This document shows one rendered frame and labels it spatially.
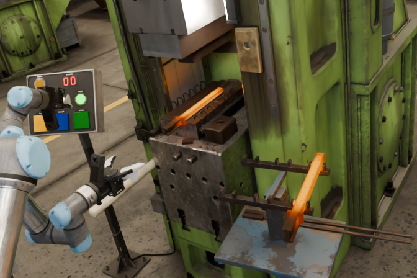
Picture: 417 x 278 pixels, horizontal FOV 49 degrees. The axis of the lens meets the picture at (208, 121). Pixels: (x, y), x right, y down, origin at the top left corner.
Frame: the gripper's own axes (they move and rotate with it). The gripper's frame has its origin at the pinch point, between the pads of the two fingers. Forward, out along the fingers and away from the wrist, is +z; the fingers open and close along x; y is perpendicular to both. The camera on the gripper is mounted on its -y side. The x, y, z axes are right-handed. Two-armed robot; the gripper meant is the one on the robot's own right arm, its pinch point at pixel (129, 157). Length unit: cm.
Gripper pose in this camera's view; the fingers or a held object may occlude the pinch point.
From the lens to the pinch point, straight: 170.9
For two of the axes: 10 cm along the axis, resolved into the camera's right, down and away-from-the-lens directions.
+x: 8.1, 1.4, -5.7
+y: 1.7, 8.8, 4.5
